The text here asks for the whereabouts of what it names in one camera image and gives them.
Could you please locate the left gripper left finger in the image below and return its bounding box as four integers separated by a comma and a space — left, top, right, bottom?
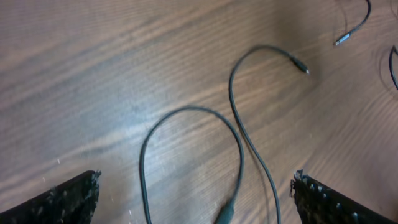
1, 170, 101, 224

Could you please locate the black usb cable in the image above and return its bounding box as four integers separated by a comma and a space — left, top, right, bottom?
333, 0, 398, 91
139, 44, 310, 224

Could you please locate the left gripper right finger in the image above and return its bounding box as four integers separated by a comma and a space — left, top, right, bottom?
290, 170, 397, 224

